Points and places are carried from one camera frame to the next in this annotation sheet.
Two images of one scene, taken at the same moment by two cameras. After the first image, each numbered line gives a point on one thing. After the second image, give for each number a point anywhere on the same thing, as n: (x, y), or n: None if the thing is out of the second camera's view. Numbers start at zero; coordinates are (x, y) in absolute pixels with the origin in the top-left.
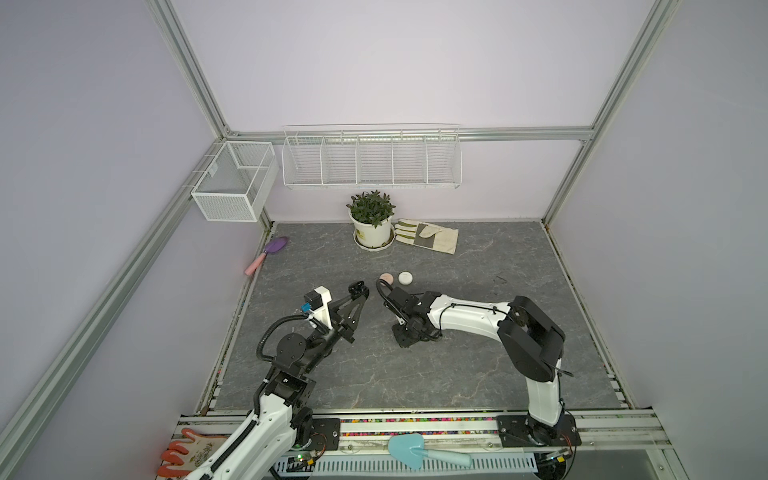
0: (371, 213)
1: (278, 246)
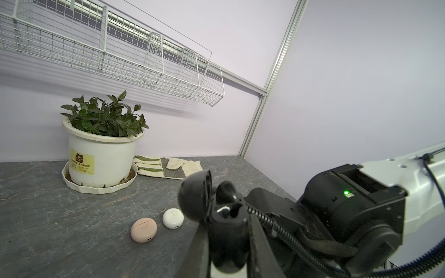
0: (102, 138)
1: None
